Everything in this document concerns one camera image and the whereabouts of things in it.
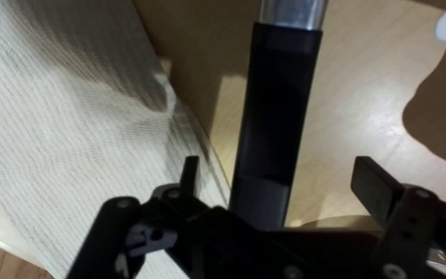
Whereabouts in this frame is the black pot with handle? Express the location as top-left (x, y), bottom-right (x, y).
top-left (229, 0), bottom-right (329, 231)

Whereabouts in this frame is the white cloth mat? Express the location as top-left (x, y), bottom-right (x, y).
top-left (0, 0), bottom-right (229, 279)

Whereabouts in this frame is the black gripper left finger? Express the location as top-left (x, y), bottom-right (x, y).
top-left (67, 155), bottom-right (220, 279)

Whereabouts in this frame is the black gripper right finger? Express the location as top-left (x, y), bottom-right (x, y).
top-left (350, 157), bottom-right (446, 279)

